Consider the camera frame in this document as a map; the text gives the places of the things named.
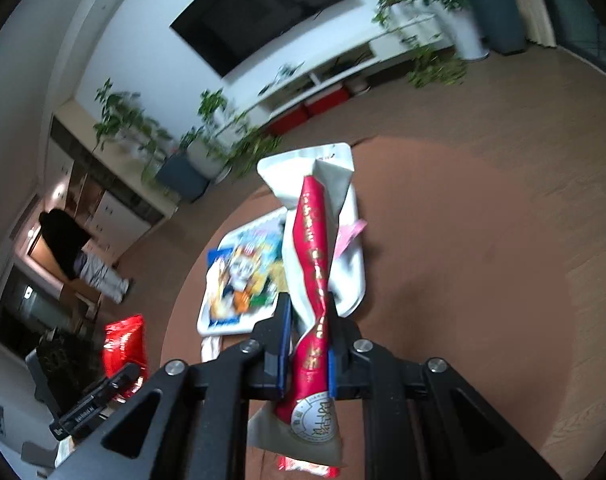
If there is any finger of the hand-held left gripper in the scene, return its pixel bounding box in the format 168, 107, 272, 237
97, 362, 144, 402

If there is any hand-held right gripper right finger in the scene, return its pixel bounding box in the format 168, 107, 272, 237
325, 305, 558, 480

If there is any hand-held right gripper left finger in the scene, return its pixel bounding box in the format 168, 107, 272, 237
48, 292, 293, 480

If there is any bright red snack packet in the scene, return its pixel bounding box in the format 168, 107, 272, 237
102, 314, 150, 401

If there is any colourful cartoon snack packet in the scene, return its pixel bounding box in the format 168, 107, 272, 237
205, 225, 286, 321

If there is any white plastic tray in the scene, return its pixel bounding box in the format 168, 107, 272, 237
197, 180, 369, 336

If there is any white red label pouch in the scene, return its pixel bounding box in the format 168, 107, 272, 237
247, 142, 356, 479

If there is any pink purple snack packet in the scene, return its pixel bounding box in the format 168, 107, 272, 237
335, 219, 368, 261

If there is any white sideboard cabinet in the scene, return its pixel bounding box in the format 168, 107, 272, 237
50, 100, 179, 261

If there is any brown table cover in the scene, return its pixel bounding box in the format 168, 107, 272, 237
160, 135, 584, 480

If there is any low blue-grey plant pot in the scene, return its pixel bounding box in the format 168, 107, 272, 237
155, 152, 211, 203

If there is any low white plant pot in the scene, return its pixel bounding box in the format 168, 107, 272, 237
190, 140, 231, 179

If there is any white TV cabinet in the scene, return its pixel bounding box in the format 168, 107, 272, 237
258, 12, 456, 117

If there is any tall white plant pot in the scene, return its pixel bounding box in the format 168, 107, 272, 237
435, 7, 488, 61

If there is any tall grey plant pot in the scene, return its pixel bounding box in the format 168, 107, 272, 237
467, 0, 528, 56

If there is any black wall television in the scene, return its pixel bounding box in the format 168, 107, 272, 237
169, 0, 358, 78

